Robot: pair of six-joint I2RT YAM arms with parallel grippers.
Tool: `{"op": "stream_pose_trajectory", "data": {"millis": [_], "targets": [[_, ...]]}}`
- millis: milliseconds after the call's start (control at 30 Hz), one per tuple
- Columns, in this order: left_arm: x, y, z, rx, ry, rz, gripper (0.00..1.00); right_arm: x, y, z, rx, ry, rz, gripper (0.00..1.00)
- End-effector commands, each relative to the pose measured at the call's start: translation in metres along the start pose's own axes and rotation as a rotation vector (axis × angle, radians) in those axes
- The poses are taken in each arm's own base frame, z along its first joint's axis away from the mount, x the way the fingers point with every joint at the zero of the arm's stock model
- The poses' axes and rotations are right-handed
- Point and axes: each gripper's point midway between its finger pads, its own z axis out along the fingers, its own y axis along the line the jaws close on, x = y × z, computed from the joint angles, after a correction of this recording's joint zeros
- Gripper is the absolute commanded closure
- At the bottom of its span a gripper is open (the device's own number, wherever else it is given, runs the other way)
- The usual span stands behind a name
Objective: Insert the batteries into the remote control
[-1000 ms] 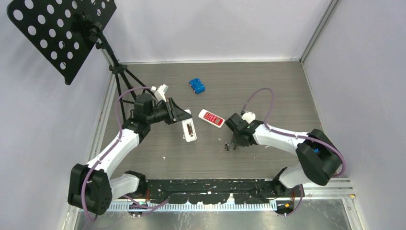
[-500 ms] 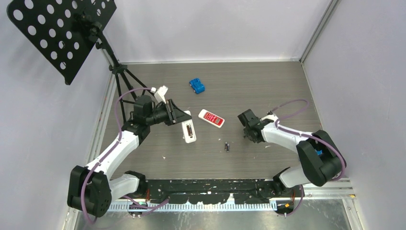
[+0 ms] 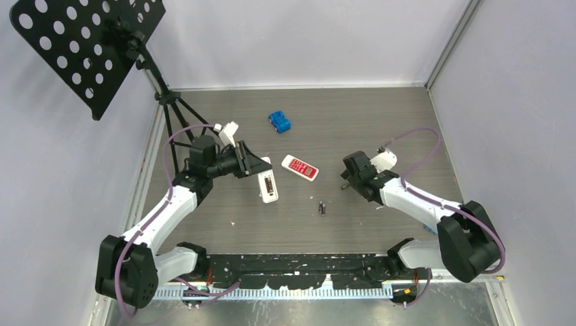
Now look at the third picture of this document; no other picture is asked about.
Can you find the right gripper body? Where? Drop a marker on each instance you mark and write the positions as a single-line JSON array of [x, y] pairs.
[[346, 175]]

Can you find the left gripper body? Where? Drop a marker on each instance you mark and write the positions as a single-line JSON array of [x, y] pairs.
[[226, 164]]

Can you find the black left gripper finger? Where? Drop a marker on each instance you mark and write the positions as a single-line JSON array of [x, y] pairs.
[[248, 161], [259, 171]]

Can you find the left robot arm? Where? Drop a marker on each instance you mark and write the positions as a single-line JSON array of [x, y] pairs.
[[153, 225]]

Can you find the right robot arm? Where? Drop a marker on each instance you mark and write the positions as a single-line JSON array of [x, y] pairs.
[[467, 244]]

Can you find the red and white remote control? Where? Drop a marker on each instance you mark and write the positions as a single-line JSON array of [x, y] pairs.
[[300, 168]]

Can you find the blue toy car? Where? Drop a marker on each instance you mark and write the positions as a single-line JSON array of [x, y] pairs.
[[279, 121]]

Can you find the blue green white block stack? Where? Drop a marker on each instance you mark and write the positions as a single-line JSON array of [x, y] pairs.
[[430, 230]]

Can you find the black music stand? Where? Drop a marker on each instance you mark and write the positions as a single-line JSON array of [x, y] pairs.
[[93, 45]]

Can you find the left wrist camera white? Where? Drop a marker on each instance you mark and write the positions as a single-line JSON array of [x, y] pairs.
[[226, 132]]

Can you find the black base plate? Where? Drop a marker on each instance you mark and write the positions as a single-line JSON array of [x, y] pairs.
[[306, 271]]

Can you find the aluminium rail frame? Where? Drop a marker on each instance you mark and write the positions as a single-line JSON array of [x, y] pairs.
[[196, 292]]

